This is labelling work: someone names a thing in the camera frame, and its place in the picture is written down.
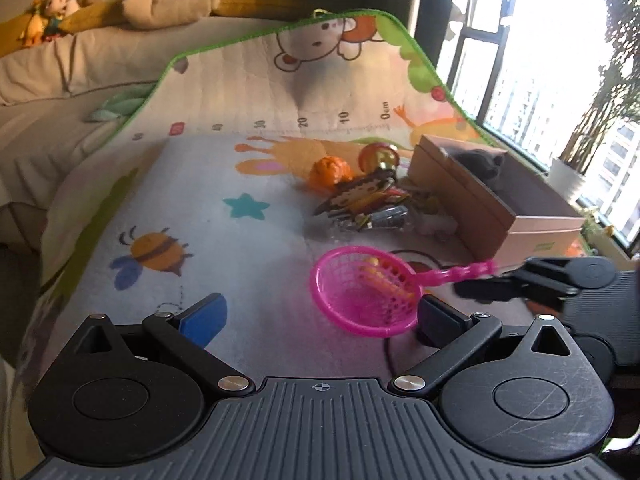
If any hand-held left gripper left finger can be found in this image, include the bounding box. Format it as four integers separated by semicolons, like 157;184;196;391
72;292;256;397

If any small yellow orange toy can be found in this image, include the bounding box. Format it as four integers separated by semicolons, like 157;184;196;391
360;257;401;292

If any black window frame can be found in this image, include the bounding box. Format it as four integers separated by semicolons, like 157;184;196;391
415;0;640;261

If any white plant pot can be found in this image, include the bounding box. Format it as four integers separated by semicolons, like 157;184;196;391
547;156;587;197

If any green leaf cushion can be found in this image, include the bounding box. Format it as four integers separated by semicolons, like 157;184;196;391
82;85;157;124

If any pink and white plush doll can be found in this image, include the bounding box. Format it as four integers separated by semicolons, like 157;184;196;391
35;0;81;18

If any white rolled plush pillow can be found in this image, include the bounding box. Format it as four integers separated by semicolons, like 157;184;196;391
122;0;222;30

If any cartoon animal play mat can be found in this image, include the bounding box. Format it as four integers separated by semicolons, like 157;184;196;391
10;8;608;396

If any red and gold ball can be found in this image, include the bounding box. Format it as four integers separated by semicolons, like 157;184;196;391
357;142;401;174

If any orange plastic toy bowl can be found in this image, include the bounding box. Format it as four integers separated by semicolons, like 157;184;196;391
307;156;357;192

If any green potted plant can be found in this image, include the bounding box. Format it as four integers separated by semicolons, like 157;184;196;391
560;0;640;173

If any pink toy scoop net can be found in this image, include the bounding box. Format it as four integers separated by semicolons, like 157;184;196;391
308;247;502;337

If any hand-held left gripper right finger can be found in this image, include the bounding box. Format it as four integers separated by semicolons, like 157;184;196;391
391;294;576;402

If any long yellow pillow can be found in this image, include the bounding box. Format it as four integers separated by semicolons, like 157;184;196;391
0;0;321;57

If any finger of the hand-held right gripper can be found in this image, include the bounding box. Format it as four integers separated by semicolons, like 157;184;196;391
452;279;582;307
500;257;577;287

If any brown cardboard box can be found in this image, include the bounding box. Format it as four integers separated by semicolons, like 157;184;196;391
407;134;587;264

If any colourful plush dragon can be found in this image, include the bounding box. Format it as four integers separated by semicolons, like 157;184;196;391
20;7;65;49

